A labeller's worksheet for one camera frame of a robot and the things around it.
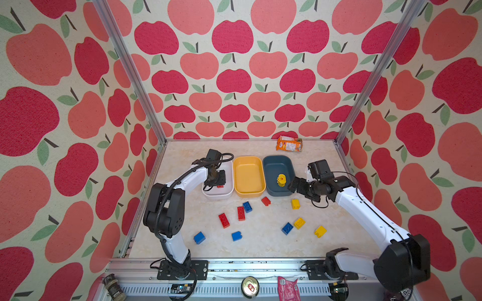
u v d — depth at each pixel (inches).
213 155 30.5
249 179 39.5
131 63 33.9
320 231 32.9
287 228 33.3
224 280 28.9
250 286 24.3
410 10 27.7
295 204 35.9
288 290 27.1
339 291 28.7
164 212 19.1
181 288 28.2
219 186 37.2
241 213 34.8
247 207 35.7
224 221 33.3
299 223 34.0
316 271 28.8
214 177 31.6
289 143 45.5
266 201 36.7
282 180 38.8
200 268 29.4
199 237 32.0
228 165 41.1
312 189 27.1
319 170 25.3
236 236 32.8
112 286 27.0
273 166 42.1
